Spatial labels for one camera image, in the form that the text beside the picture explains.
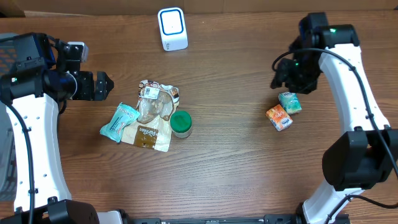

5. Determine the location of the teal tissue pack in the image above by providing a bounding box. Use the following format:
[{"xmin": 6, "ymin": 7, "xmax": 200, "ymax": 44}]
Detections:
[{"xmin": 278, "ymin": 92, "xmax": 302, "ymax": 114}]

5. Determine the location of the mint green wipes pack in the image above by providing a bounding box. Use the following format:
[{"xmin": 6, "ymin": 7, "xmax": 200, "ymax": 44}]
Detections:
[{"xmin": 99, "ymin": 103, "xmax": 140, "ymax": 143}]

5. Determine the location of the orange tissue pack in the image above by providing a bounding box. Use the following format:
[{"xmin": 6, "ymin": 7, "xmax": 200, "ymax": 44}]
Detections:
[{"xmin": 266, "ymin": 105, "xmax": 293, "ymax": 131}]

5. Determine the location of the clear bag bread package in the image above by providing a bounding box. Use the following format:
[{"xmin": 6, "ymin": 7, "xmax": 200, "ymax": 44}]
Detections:
[{"xmin": 121, "ymin": 80, "xmax": 180, "ymax": 152}]

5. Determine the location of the green lid clear jar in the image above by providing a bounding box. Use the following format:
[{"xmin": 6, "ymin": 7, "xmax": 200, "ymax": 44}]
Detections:
[{"xmin": 170, "ymin": 111, "xmax": 192, "ymax": 138}]

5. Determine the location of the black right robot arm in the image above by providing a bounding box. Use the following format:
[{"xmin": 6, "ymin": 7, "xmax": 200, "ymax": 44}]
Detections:
[{"xmin": 264, "ymin": 12, "xmax": 397, "ymax": 224}]

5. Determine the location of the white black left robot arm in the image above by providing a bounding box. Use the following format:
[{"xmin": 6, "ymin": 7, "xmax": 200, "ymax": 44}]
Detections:
[{"xmin": 1, "ymin": 32, "xmax": 129, "ymax": 223}]

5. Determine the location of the white barcode scanner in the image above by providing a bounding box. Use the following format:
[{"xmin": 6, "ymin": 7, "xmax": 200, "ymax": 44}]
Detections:
[{"xmin": 157, "ymin": 7, "xmax": 188, "ymax": 52}]

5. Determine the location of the dark grey mesh basket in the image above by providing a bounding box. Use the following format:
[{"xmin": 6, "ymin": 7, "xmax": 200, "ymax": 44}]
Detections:
[{"xmin": 1, "ymin": 40, "xmax": 17, "ymax": 202}]

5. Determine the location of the brown cardboard backdrop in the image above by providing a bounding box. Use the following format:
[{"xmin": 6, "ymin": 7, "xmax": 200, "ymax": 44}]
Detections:
[{"xmin": 1, "ymin": 0, "xmax": 397, "ymax": 17}]

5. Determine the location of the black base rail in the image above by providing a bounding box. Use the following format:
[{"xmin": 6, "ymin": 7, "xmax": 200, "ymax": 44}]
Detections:
[{"xmin": 128, "ymin": 214, "xmax": 302, "ymax": 224}]

